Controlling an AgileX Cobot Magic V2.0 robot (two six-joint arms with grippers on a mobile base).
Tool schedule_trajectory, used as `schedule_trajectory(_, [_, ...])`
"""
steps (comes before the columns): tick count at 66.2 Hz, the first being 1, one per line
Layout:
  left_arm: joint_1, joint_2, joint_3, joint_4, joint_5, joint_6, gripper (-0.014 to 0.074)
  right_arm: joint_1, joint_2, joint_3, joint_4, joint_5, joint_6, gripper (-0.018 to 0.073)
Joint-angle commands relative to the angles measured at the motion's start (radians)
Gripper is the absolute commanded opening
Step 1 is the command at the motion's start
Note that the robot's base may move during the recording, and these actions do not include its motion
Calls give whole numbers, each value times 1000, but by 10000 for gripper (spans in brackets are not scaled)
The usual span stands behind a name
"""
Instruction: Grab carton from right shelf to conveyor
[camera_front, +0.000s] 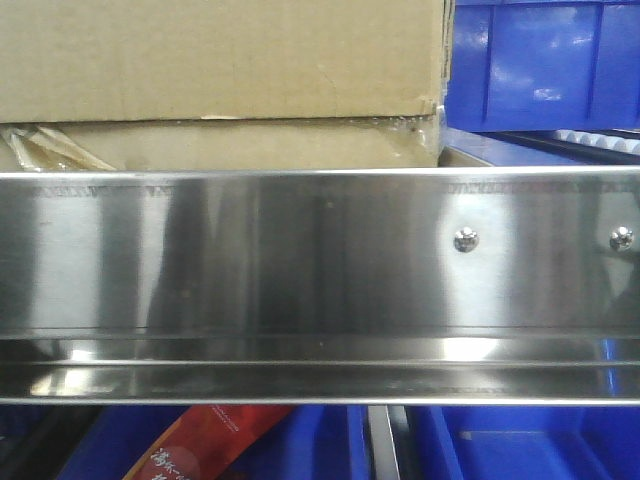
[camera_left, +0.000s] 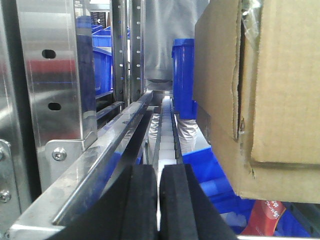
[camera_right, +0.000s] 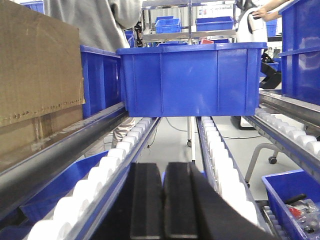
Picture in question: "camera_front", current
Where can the stainless steel shelf rail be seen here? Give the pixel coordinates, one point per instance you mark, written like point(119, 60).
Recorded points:
point(448, 286)

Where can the blue plastic bin lower left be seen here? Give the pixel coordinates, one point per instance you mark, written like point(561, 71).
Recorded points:
point(312, 442)

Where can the white roller track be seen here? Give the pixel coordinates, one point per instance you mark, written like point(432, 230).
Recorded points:
point(623, 141)

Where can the blue plastic bin lower right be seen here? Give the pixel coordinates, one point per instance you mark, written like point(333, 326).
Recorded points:
point(526, 442)

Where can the blue plastic bin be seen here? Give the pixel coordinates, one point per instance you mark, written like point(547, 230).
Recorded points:
point(544, 65)
point(312, 442)
point(526, 442)

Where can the red printed package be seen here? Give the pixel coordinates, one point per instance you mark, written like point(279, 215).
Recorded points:
point(205, 440)

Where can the blue plastic bin upper right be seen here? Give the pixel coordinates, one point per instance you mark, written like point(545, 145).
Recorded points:
point(544, 65)

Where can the brown cardboard carton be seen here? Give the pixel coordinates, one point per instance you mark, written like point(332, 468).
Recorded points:
point(222, 85)

